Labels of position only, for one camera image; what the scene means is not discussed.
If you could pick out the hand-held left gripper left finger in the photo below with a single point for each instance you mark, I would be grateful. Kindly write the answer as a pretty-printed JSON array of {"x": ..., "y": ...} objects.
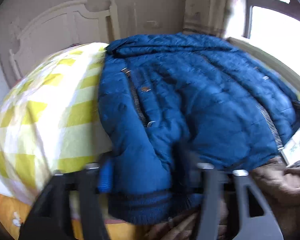
[{"x": 105, "y": 177}]

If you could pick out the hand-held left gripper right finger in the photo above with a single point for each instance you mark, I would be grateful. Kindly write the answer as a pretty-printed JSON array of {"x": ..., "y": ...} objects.
[{"x": 212, "y": 195}]

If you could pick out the blue quilted puffer jacket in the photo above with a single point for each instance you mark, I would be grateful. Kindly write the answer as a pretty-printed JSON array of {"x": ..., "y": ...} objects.
[{"x": 190, "y": 92}]

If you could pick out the white printed paper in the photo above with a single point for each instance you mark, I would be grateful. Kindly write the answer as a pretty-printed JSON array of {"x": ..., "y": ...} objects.
[{"x": 293, "y": 148}]

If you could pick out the brown cloth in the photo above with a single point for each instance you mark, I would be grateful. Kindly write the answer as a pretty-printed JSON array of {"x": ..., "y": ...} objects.
[{"x": 277, "y": 187}]

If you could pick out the yellow checked quilt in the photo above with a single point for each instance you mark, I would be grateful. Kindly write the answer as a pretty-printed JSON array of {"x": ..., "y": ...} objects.
[{"x": 52, "y": 110}]

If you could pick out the orange printed bed sheet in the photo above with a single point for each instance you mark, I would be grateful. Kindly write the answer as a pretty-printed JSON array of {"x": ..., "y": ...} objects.
[{"x": 10, "y": 205}]

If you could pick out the grey framed window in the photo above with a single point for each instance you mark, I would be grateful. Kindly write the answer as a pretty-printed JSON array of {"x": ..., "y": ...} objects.
[{"x": 277, "y": 10}]

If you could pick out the sailboat print curtain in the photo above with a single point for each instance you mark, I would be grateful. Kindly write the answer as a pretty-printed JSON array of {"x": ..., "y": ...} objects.
[{"x": 207, "y": 7}]

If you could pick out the white headboard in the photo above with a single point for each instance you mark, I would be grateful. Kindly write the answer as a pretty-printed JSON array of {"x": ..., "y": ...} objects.
[{"x": 65, "y": 27}]

